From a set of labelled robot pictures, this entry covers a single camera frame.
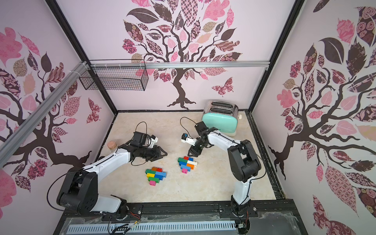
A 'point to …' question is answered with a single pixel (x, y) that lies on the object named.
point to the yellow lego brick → (150, 175)
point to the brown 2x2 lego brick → (154, 169)
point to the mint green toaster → (222, 115)
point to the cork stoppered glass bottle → (111, 145)
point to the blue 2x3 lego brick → (181, 163)
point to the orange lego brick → (191, 165)
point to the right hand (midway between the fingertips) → (192, 149)
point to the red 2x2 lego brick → (159, 170)
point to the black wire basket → (128, 75)
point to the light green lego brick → (153, 179)
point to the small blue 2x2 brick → (191, 159)
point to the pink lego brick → (184, 171)
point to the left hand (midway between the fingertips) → (166, 157)
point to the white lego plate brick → (192, 162)
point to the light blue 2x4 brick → (185, 167)
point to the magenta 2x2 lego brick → (152, 182)
